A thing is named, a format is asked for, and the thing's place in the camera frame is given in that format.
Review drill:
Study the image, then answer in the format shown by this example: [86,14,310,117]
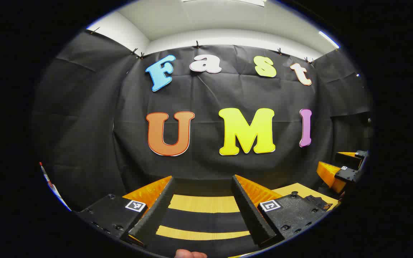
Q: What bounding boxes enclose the white ceiling light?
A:
[181,0,266,7]
[318,31,340,49]

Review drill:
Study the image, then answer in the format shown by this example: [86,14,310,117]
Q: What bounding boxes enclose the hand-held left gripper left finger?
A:
[71,175,176,248]

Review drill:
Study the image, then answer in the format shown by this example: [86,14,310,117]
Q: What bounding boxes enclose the row of black cloth clips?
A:
[89,27,315,65]

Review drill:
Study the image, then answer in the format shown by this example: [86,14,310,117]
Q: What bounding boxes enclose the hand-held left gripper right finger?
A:
[231,175,333,248]

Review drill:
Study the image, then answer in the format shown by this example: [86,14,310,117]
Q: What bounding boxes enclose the black backdrop cloth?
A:
[31,30,374,212]

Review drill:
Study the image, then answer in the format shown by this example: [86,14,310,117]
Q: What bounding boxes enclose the white and red strip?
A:
[39,162,71,212]

